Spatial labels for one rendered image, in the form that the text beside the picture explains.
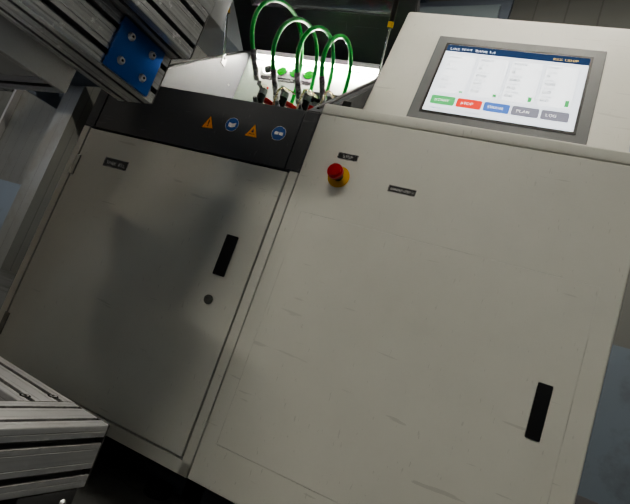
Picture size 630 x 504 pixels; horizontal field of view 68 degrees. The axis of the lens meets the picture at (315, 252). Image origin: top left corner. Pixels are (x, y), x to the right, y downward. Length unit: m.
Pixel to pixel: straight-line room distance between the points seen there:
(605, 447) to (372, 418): 2.07
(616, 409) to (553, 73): 1.89
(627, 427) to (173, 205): 2.45
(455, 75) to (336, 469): 1.11
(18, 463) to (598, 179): 1.05
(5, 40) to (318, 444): 0.86
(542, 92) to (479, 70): 0.19
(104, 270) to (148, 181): 0.26
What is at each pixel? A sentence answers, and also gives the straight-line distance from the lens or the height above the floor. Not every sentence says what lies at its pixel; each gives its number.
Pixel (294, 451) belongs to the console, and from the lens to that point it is 1.02.
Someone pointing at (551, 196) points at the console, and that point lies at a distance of 1.04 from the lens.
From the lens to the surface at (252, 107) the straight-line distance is 1.26.
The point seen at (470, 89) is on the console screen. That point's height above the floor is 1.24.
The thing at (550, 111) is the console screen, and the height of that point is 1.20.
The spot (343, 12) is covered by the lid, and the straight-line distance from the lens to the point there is 1.89.
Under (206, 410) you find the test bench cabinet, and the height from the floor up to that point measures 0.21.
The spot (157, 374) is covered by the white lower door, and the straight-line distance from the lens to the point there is 1.17.
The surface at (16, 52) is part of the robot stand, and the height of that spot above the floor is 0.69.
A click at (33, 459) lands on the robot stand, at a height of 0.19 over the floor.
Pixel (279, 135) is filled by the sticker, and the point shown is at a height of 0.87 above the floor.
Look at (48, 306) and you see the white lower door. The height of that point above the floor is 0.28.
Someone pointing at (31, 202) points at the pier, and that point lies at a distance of 5.61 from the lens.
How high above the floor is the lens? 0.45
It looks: 9 degrees up
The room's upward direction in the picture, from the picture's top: 19 degrees clockwise
